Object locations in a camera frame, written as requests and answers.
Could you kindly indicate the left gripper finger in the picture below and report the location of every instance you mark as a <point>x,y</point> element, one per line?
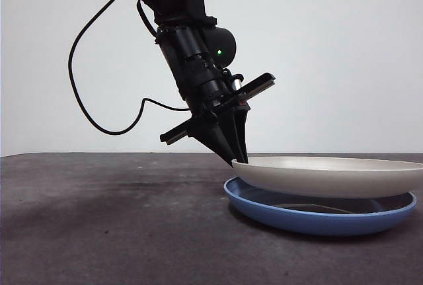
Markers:
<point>243,133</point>
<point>218,136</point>

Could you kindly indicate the white round plate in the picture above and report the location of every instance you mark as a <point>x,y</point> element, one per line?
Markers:
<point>330,179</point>

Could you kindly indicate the blue round plate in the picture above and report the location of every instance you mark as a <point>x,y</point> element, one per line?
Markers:
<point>314,225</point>

